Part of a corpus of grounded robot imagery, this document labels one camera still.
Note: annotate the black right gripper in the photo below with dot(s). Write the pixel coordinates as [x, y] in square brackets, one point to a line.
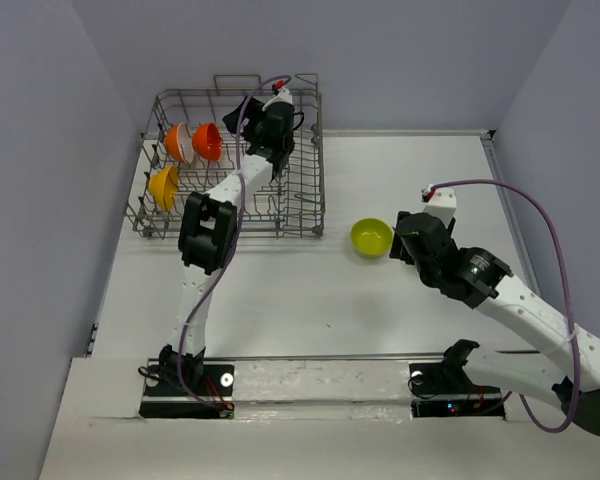
[398, 249]

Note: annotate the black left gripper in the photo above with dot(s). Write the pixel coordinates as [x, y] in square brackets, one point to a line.
[252, 113]

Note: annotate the lime green bowl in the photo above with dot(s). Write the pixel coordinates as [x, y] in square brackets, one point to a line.
[371, 237]

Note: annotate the red orange bowl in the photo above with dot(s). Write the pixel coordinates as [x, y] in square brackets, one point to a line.
[207, 142]

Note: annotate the white bowl orange outside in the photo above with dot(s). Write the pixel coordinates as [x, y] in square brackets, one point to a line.
[178, 144]

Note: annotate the yellow bowl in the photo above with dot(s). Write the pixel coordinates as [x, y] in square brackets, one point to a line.
[164, 187]

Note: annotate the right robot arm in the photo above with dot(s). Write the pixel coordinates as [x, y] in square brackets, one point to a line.
[564, 372]

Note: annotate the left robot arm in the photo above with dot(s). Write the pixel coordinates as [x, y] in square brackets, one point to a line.
[211, 225]

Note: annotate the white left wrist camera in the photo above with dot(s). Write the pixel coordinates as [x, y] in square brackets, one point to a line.
[282, 96]

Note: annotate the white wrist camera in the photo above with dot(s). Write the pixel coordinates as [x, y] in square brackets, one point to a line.
[282, 96]
[440, 203]

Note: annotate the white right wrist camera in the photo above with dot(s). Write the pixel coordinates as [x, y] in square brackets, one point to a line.
[440, 203]

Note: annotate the grey wire dish rack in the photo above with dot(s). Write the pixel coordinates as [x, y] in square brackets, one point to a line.
[292, 205]

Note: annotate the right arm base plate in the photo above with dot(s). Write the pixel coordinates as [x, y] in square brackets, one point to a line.
[440, 392]

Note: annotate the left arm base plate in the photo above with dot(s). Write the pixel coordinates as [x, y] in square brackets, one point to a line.
[164, 397]

